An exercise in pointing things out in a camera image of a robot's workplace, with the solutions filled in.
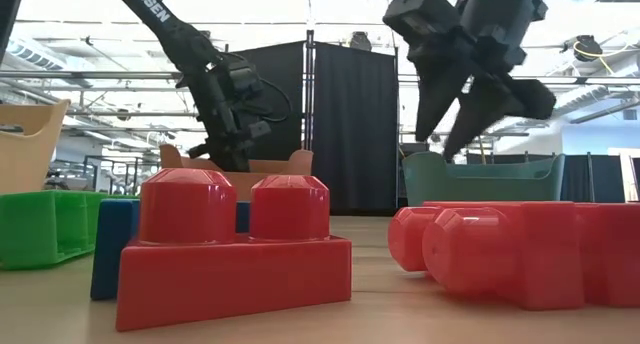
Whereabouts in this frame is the red two-stud plastic brick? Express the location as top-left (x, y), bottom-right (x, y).
top-left (387, 201), bottom-right (585, 311)
top-left (574, 202), bottom-right (640, 308)
top-left (115, 167), bottom-right (353, 332)

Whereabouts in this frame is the white panel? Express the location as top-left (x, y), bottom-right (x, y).
top-left (618, 153), bottom-right (640, 204)

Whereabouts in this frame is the green plastic brick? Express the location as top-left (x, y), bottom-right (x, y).
top-left (0, 190), bottom-right (112, 271)

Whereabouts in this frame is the black folding partition screen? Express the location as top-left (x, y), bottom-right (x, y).
top-left (234, 40), bottom-right (400, 215)

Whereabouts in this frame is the yellow plastic bin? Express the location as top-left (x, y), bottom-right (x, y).
top-left (0, 99), bottom-right (71, 195)

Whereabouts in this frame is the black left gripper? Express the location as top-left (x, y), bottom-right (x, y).
top-left (177, 58), bottom-right (274, 173)

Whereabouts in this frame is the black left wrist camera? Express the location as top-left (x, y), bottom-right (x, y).
top-left (227, 66), bottom-right (266, 103)

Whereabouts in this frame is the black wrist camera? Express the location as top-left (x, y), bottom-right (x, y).
top-left (382, 0), bottom-right (462, 48)
top-left (227, 66), bottom-right (266, 103)

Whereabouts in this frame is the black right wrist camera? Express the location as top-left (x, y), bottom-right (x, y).
top-left (382, 0), bottom-right (462, 48)

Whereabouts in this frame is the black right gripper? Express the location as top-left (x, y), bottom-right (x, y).
top-left (407, 0), bottom-right (557, 163)

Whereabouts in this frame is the orange plastic bin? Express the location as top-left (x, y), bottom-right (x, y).
top-left (159, 143), bottom-right (315, 202)

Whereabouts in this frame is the teal plastic bin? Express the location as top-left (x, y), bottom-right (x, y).
top-left (402, 151), bottom-right (567, 208)

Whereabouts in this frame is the black ceiling device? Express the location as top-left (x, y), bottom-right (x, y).
top-left (349, 31), bottom-right (374, 52)
top-left (572, 34), bottom-right (605, 63)

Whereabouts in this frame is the blue wooden arch block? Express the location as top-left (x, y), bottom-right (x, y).
top-left (90, 198), bottom-right (251, 302)

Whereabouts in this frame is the grey overhead pipe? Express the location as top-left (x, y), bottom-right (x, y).
top-left (0, 69), bottom-right (184, 81)

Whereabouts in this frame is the black left camera cable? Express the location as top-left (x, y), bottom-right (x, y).
top-left (257, 77), bottom-right (294, 124)

